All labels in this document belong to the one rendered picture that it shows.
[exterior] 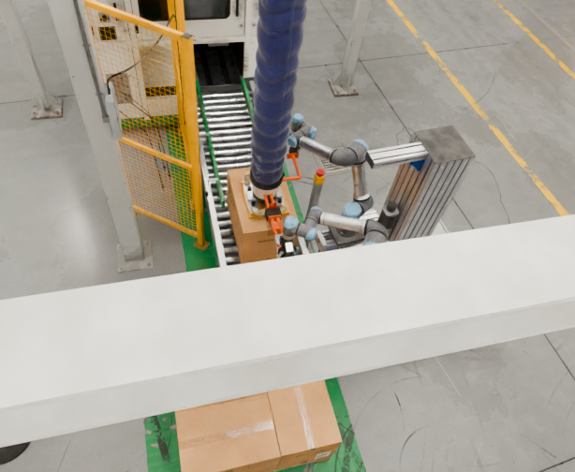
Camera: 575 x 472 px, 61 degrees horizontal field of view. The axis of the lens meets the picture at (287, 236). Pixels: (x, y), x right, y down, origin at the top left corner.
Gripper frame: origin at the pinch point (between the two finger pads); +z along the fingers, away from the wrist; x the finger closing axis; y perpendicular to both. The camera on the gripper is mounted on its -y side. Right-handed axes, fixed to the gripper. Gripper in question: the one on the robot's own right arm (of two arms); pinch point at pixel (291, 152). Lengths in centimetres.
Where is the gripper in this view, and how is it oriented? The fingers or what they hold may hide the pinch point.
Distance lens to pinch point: 364.2
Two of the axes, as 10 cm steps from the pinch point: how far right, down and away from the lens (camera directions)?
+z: -1.0, 5.9, 8.0
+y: 2.3, 8.0, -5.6
